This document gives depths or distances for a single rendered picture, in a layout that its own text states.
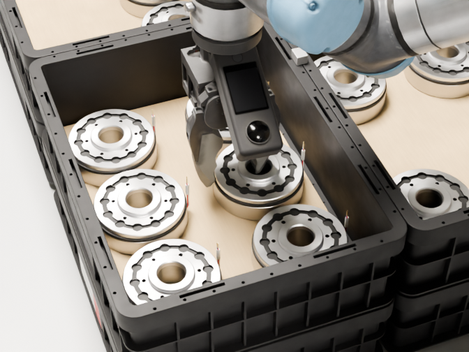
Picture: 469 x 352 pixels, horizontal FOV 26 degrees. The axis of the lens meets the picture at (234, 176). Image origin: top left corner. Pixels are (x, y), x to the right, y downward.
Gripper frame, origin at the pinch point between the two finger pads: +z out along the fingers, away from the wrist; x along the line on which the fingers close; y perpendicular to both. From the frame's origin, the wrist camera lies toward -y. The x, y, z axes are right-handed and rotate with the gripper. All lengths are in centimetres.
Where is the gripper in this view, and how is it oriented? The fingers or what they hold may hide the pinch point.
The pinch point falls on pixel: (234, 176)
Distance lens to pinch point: 114.9
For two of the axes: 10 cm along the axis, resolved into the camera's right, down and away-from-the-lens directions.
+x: -9.4, 2.4, -2.3
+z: 0.0, 7.0, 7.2
